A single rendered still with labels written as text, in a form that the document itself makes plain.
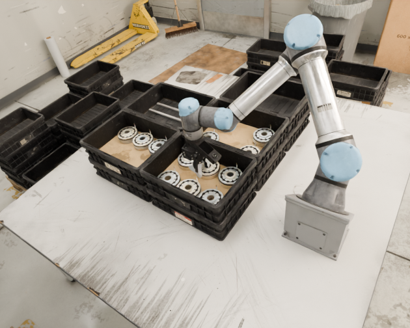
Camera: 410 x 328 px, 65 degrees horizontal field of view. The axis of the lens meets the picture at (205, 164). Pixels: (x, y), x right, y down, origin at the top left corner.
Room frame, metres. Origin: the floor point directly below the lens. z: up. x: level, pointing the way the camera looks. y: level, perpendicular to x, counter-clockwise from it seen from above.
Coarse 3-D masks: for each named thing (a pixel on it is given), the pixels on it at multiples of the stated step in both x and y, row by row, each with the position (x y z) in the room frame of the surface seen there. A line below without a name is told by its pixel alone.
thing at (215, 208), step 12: (180, 132) 1.18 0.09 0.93; (168, 144) 1.10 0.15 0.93; (216, 144) 1.05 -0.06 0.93; (156, 156) 1.04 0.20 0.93; (252, 156) 0.94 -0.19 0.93; (144, 168) 0.98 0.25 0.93; (252, 168) 0.89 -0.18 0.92; (156, 180) 0.90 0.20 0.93; (240, 180) 0.82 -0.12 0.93; (180, 192) 0.82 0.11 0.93; (228, 192) 0.78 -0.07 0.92; (204, 204) 0.74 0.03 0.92
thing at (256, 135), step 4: (260, 128) 1.19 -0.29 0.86; (264, 128) 1.19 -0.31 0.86; (268, 128) 1.18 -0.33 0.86; (256, 132) 1.17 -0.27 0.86; (272, 132) 1.15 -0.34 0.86; (256, 136) 1.14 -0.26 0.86; (256, 140) 1.12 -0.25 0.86; (260, 140) 1.11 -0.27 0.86; (264, 140) 1.10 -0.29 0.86; (268, 140) 1.10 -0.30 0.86
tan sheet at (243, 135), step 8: (208, 128) 1.30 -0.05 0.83; (240, 128) 1.26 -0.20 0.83; (248, 128) 1.25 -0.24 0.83; (256, 128) 1.24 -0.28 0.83; (224, 136) 1.22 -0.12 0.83; (232, 136) 1.21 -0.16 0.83; (240, 136) 1.20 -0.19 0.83; (248, 136) 1.19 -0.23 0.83; (232, 144) 1.15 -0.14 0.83; (240, 144) 1.14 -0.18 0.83; (248, 144) 1.13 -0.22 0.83
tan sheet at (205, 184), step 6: (174, 162) 1.09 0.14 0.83; (168, 168) 1.06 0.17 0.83; (222, 168) 1.00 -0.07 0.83; (180, 174) 1.01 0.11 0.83; (186, 174) 1.00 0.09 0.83; (192, 174) 0.99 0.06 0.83; (198, 180) 0.95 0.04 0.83; (204, 180) 0.95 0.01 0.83; (210, 180) 0.94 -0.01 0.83; (216, 180) 0.94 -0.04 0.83; (204, 186) 0.91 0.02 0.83; (210, 186) 0.91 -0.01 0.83; (222, 192) 0.87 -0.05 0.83
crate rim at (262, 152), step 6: (228, 102) 1.35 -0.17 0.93; (270, 114) 1.20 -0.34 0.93; (276, 114) 1.19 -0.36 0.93; (288, 120) 1.13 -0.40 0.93; (282, 126) 1.10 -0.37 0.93; (276, 132) 1.06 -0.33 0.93; (204, 138) 1.11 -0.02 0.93; (210, 138) 1.10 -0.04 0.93; (276, 138) 1.04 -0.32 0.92; (222, 144) 1.04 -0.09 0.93; (228, 144) 1.04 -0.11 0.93; (270, 144) 1.00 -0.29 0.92; (240, 150) 0.99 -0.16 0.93; (264, 150) 0.96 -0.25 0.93; (258, 156) 0.94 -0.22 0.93
